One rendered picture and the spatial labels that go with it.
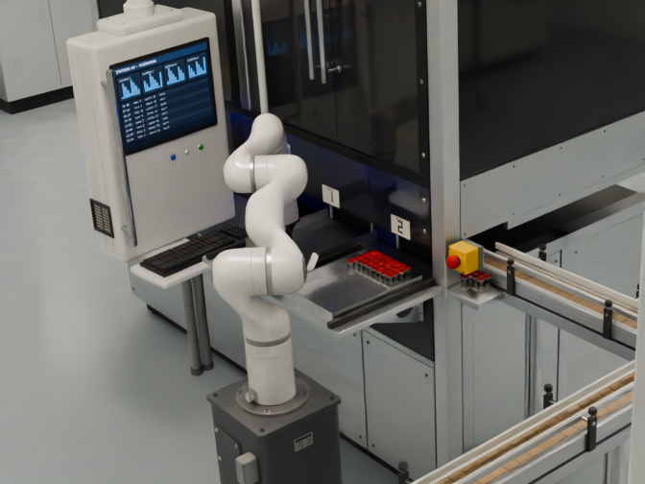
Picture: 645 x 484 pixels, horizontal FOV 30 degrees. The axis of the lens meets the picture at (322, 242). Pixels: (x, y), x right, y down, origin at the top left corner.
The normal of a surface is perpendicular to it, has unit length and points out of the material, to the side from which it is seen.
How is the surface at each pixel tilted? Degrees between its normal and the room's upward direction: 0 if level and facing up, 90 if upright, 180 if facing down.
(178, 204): 90
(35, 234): 0
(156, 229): 90
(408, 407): 90
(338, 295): 0
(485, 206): 90
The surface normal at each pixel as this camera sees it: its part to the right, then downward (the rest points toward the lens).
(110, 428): -0.06, -0.90
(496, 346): 0.62, 0.30
